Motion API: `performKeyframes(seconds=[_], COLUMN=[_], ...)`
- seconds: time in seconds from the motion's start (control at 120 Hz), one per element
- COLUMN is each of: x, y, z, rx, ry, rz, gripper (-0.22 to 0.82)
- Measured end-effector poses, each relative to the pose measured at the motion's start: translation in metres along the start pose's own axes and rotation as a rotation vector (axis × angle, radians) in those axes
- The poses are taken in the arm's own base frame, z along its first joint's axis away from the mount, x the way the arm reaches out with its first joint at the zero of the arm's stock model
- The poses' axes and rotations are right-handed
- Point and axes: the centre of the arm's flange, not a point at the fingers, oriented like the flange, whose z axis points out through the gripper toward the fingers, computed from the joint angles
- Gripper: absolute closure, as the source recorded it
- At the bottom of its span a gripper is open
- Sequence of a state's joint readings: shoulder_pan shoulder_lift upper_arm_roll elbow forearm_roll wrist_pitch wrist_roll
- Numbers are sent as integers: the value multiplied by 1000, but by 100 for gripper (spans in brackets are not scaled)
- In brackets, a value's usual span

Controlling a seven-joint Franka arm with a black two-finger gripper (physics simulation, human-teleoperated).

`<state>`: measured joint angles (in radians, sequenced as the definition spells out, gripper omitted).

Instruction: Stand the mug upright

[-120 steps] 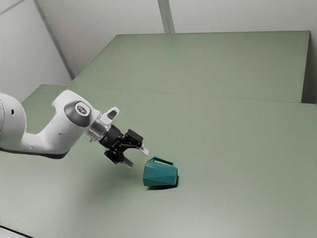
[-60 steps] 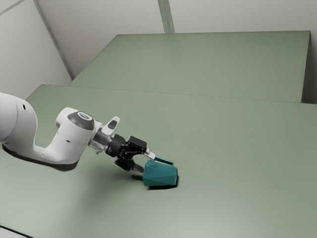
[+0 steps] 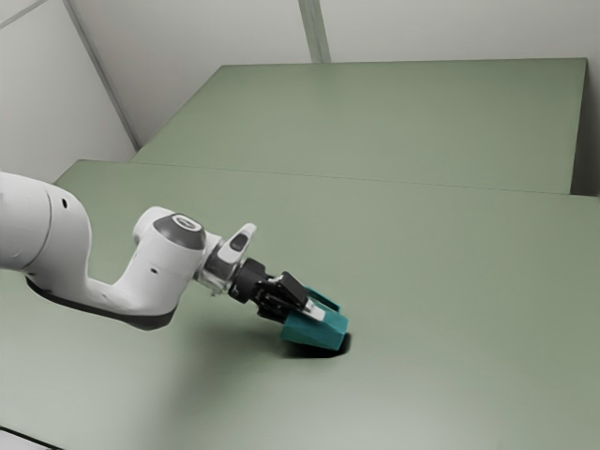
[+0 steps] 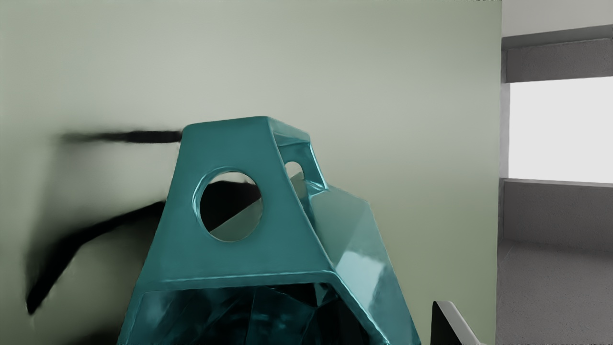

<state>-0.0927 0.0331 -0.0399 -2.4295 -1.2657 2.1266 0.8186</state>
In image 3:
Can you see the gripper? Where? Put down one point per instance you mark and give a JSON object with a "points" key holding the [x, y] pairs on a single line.
{"points": [[255, 286]]}

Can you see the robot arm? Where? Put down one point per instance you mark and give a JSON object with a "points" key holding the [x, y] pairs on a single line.
{"points": [[154, 262]]}

